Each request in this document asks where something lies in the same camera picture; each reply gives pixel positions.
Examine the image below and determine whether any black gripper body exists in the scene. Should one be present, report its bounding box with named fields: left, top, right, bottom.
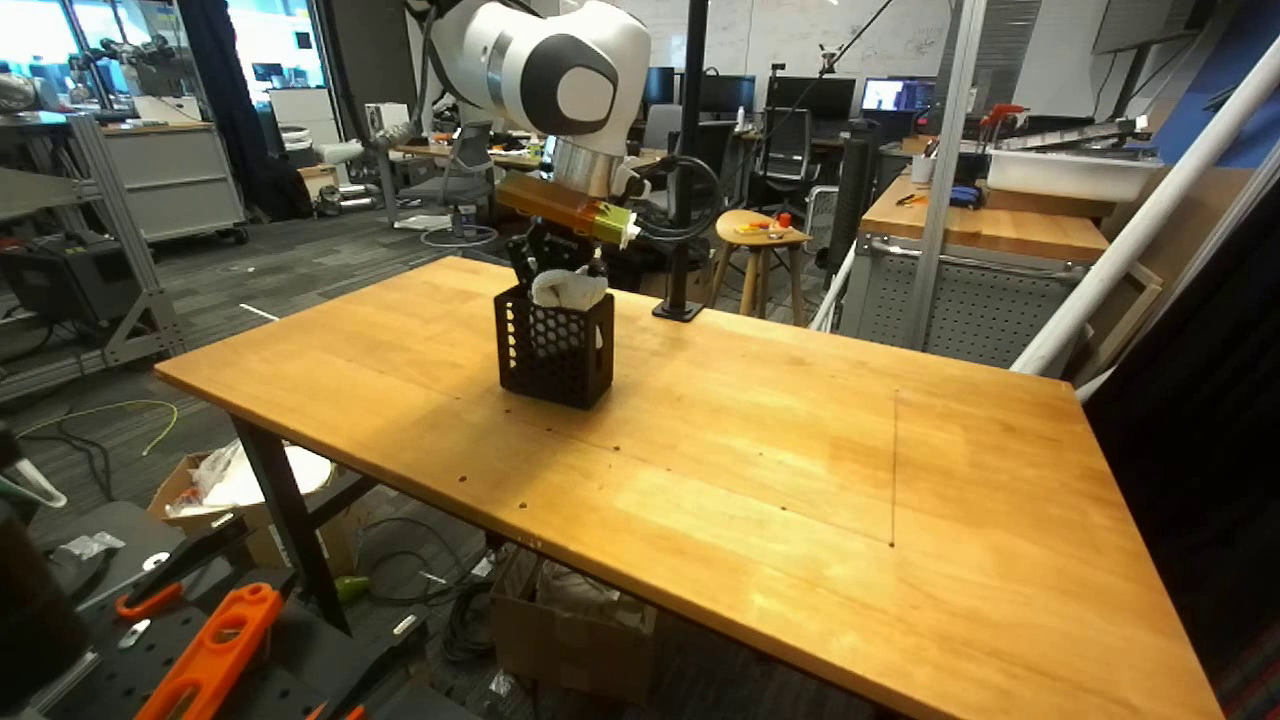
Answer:
left=514, top=220, right=608, bottom=277

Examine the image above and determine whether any white towel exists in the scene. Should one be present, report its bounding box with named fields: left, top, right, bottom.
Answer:
left=529, top=267, right=608, bottom=316

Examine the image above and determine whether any black perforated basket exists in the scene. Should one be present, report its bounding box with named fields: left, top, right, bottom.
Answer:
left=491, top=280, right=619, bottom=413

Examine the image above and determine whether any grey office chair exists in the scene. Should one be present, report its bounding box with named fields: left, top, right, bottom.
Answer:
left=422, top=132, right=508, bottom=258

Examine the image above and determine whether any round wooden stool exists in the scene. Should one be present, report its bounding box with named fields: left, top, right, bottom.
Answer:
left=701, top=203, right=814, bottom=327

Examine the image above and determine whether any black vertical pole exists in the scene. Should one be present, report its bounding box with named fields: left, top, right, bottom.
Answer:
left=653, top=0, right=711, bottom=327

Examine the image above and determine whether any black office chair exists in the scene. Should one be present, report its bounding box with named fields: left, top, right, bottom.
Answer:
left=754, top=105, right=822, bottom=194

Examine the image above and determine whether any dark computer monitor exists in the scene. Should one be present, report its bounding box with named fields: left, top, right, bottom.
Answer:
left=764, top=74, right=857, bottom=130

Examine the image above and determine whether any black table leg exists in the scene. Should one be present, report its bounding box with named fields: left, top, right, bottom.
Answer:
left=228, top=413, right=353, bottom=636

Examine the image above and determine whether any lit computer monitor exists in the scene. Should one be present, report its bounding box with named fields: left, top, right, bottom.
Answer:
left=857, top=74, right=940, bottom=120

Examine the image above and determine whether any white plastic bag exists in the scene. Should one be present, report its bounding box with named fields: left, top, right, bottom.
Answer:
left=156, top=436, right=335, bottom=523

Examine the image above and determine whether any dark hanging curtain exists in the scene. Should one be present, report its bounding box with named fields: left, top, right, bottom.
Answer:
left=176, top=0, right=318, bottom=225

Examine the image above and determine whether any white cabinet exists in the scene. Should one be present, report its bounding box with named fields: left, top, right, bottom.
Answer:
left=101, top=120, right=252, bottom=247

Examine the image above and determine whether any grey vertical pole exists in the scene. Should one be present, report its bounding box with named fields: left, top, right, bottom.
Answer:
left=909, top=0, right=994, bottom=352

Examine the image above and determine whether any large cardboard box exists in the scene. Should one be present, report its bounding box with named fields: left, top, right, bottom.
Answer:
left=488, top=546, right=663, bottom=704

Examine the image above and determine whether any grey perforated metal panel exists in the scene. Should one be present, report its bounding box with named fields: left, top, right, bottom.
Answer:
left=838, top=238, right=1092, bottom=371

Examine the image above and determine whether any wooden workbench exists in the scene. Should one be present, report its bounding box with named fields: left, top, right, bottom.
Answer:
left=857, top=172, right=1114, bottom=264

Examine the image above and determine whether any grey metal shelf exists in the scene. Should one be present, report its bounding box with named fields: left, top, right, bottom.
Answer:
left=0, top=112, right=193, bottom=405

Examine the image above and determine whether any small red tool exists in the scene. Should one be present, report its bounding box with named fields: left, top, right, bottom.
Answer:
left=977, top=100, right=1034, bottom=150

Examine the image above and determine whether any orange plastic tool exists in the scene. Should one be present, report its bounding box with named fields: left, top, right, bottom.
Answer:
left=133, top=579, right=287, bottom=720

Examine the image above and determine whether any white tray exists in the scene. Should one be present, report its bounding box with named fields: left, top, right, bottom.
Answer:
left=985, top=140, right=1163, bottom=203

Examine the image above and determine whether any black clamp orange grip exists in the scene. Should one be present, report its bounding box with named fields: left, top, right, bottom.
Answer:
left=114, top=513, right=252, bottom=625

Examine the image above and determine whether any white diagonal pole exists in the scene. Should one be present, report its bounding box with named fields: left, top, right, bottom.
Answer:
left=1007, top=38, right=1280, bottom=381

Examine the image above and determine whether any black rounded object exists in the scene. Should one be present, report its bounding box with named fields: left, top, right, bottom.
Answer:
left=0, top=505, right=94, bottom=717

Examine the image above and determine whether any dark fabric panel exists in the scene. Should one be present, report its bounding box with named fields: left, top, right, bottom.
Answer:
left=1079, top=184, right=1280, bottom=720

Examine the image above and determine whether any blue board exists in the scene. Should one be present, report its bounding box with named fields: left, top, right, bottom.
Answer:
left=1153, top=0, right=1280, bottom=172

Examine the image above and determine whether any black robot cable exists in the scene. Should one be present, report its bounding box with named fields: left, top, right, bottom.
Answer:
left=619, top=150, right=731, bottom=253

